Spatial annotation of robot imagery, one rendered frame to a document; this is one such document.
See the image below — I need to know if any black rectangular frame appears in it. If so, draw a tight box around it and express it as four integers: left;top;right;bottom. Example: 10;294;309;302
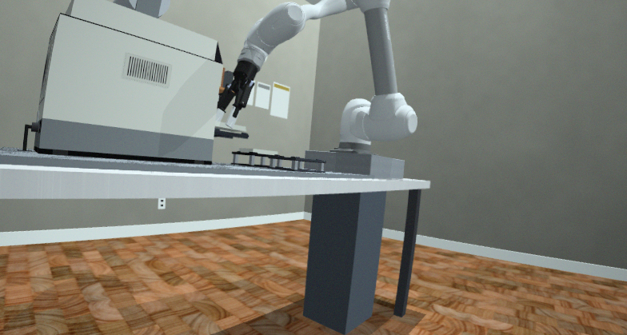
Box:
231;151;284;168

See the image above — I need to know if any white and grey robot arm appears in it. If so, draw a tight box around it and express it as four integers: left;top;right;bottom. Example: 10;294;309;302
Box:
238;0;417;156

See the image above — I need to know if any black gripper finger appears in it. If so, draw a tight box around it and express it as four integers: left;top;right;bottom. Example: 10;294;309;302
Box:
216;81;236;122
226;79;255;129

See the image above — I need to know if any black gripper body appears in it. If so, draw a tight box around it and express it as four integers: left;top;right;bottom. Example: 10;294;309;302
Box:
232;60;258;93

